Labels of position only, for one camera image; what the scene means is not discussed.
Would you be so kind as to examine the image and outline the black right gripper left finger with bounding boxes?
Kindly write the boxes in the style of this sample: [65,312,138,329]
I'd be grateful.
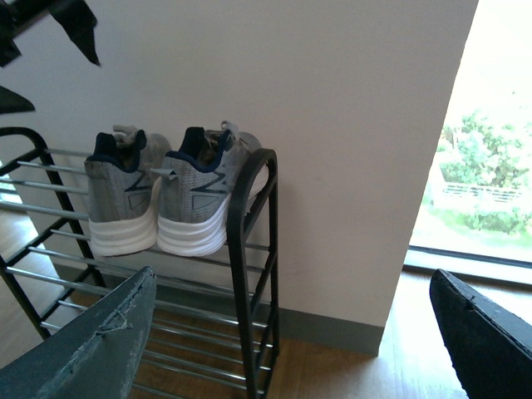
[1,266,156,398]

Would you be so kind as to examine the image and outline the grey knit sneaker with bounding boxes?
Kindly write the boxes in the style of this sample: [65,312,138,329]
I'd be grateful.
[155,121,262,257]
[84,125,170,257]

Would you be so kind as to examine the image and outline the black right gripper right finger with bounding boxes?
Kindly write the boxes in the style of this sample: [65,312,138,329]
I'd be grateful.
[429,269,531,398]

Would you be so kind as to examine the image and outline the black metal shoe rack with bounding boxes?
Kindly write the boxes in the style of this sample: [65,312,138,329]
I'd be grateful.
[1,127,279,398]

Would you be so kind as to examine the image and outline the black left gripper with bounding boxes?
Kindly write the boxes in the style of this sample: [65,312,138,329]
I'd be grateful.
[0,0,101,113]

